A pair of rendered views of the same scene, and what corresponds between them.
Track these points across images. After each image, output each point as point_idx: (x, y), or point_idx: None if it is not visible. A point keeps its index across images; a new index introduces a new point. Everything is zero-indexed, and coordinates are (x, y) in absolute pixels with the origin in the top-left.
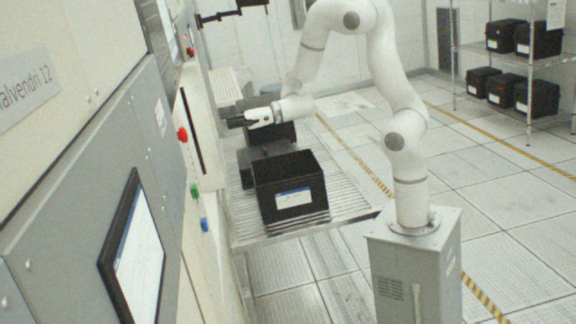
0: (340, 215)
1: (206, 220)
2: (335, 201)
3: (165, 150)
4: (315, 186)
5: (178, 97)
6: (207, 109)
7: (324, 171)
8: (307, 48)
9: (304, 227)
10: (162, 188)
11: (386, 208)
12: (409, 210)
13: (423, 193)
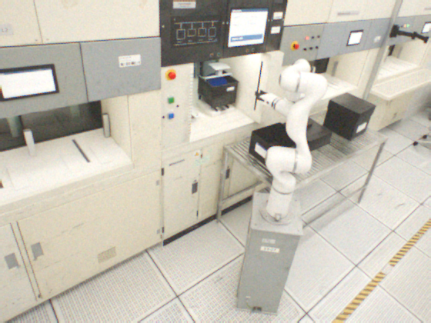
0: (270, 179)
1: (188, 118)
2: None
3: (118, 71)
4: None
5: (259, 65)
6: (268, 80)
7: (317, 161)
8: None
9: (252, 167)
10: (91, 78)
11: None
12: (268, 200)
13: (276, 199)
